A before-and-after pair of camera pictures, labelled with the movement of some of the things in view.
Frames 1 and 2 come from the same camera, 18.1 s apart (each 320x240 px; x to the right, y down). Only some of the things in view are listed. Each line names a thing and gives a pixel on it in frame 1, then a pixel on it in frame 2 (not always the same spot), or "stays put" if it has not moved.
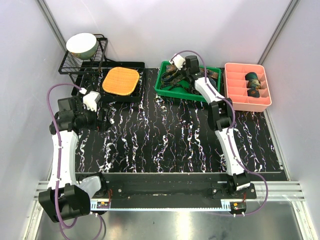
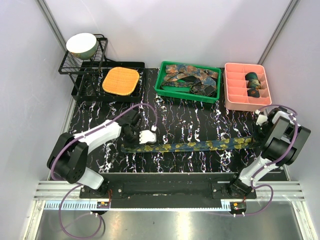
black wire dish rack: [117, 81] stays put
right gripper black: [181, 72] to [258, 140]
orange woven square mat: [120, 81] stays put
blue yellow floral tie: [168, 76] to [222, 144]
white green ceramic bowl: [82, 45] stays put
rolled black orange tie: [253, 92] stays put
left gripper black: [102, 125] to [136, 142]
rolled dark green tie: [250, 75] stays put
